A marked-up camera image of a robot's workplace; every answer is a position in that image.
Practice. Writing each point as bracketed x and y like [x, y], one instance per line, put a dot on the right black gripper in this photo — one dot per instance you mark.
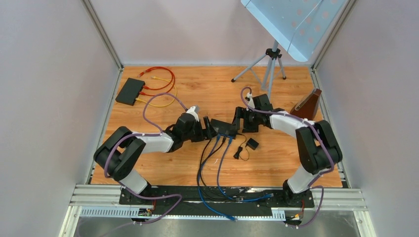
[241, 113]

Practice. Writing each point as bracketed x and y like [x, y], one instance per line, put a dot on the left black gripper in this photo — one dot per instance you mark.
[206, 134]

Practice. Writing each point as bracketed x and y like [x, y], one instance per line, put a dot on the black power adapter with cord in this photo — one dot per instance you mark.
[247, 143]

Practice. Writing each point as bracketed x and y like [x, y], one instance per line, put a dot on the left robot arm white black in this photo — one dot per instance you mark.
[121, 151]

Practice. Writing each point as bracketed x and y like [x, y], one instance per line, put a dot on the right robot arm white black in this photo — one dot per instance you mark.
[317, 146]

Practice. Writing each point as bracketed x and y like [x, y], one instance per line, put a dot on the grey tripod stand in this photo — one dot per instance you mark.
[274, 55]

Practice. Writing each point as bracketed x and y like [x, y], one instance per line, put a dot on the brown wooden metronome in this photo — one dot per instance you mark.
[307, 107]

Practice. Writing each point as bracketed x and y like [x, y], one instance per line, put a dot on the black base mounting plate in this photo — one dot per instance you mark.
[212, 201]

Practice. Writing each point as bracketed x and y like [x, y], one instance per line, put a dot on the light blue perforated panel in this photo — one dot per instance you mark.
[297, 25]

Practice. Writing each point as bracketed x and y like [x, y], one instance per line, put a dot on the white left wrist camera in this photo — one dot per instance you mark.
[194, 112]

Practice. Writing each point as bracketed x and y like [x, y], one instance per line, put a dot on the aluminium frame rail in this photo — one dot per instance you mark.
[333, 199]

